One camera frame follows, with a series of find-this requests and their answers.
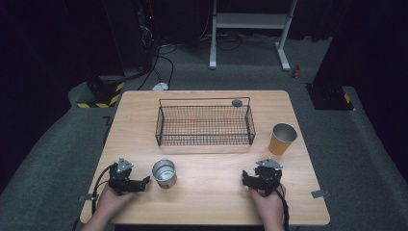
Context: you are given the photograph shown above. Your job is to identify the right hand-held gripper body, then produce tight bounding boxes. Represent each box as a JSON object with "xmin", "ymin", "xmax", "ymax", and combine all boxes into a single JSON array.
[{"xmin": 249, "ymin": 158, "xmax": 285, "ymax": 197}]

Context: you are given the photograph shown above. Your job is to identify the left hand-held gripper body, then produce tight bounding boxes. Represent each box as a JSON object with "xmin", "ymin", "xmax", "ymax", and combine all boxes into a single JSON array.
[{"xmin": 108, "ymin": 157, "xmax": 144, "ymax": 196}]

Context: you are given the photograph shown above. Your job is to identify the silver metal cup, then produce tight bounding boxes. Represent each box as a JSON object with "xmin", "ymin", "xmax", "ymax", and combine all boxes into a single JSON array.
[{"xmin": 151, "ymin": 159, "xmax": 178, "ymax": 190}]

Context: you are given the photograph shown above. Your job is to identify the orange cup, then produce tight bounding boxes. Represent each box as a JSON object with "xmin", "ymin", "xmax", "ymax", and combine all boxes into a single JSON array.
[{"xmin": 268, "ymin": 122, "xmax": 298, "ymax": 157}]

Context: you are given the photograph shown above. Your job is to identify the black wire basket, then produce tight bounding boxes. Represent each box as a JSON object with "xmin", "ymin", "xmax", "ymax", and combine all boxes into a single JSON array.
[{"xmin": 155, "ymin": 96, "xmax": 257, "ymax": 147}]

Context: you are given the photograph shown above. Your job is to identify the person's left hand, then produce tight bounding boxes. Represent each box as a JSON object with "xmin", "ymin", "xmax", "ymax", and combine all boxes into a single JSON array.
[{"xmin": 95, "ymin": 184, "xmax": 140, "ymax": 219}]

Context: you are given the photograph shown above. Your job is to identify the person's right hand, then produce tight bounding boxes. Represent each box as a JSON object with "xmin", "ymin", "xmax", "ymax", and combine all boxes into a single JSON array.
[{"xmin": 248, "ymin": 184, "xmax": 287, "ymax": 223}]

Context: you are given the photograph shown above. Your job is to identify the grey tape strip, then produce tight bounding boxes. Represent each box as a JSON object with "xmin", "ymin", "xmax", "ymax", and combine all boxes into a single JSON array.
[
  {"xmin": 310, "ymin": 189, "xmax": 333, "ymax": 199},
  {"xmin": 78, "ymin": 193, "xmax": 100, "ymax": 203}
]

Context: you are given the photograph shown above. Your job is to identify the black yellow striped stand base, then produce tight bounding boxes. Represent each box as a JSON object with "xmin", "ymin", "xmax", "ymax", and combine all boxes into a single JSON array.
[{"xmin": 76, "ymin": 75, "xmax": 125, "ymax": 110}]

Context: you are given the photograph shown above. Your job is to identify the black stand base yellow mark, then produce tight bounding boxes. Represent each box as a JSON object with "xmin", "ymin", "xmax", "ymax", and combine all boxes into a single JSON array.
[{"xmin": 305, "ymin": 82, "xmax": 356, "ymax": 112}]

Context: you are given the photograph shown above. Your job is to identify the dark equipment rack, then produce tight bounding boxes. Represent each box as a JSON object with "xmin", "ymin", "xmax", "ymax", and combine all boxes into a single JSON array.
[{"xmin": 134, "ymin": 0, "xmax": 162, "ymax": 72}]

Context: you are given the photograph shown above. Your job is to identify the white metal stand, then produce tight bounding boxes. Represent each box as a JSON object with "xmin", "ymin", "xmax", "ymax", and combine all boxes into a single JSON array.
[{"xmin": 209, "ymin": 0, "xmax": 298, "ymax": 72}]

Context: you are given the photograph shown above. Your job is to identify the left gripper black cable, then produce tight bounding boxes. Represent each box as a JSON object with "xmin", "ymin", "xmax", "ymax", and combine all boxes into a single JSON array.
[{"xmin": 71, "ymin": 163, "xmax": 117, "ymax": 231}]

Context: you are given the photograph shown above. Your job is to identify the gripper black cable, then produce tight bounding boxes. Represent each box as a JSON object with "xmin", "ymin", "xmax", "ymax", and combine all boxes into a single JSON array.
[
  {"xmin": 71, "ymin": 163, "xmax": 117, "ymax": 231},
  {"xmin": 272, "ymin": 183, "xmax": 291, "ymax": 231}
]

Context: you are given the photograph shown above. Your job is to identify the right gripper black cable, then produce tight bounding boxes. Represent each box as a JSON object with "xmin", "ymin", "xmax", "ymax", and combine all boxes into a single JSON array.
[{"xmin": 272, "ymin": 183, "xmax": 291, "ymax": 231}]

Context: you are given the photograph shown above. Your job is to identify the black floor cables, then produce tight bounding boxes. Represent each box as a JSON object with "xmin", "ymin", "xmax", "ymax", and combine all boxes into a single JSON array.
[{"xmin": 138, "ymin": 44, "xmax": 178, "ymax": 91}]

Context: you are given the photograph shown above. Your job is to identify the cable bundle under stand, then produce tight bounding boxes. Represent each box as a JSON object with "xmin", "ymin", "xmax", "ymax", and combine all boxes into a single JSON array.
[{"xmin": 198, "ymin": 30, "xmax": 280, "ymax": 52}]

